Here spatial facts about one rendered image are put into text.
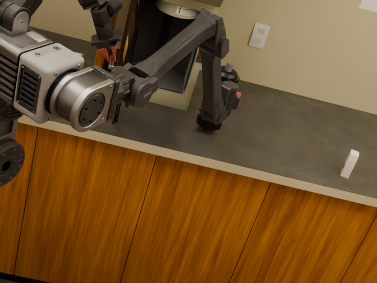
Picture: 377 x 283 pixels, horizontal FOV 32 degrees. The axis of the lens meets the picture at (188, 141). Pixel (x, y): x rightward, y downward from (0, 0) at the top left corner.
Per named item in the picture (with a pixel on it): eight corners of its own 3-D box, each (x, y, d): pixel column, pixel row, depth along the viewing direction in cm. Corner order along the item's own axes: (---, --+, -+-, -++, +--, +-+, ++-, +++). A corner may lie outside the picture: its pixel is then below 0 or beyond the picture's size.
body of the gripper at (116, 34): (93, 39, 233) (87, 20, 229) (122, 34, 232) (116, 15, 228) (92, 48, 227) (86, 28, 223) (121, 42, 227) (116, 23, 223)
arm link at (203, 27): (205, -4, 196) (233, 10, 193) (201, 33, 206) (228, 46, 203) (104, 75, 171) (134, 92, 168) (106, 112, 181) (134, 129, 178)
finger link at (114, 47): (102, 59, 237) (95, 35, 232) (122, 55, 237) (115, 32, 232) (101, 68, 232) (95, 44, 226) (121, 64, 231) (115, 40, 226)
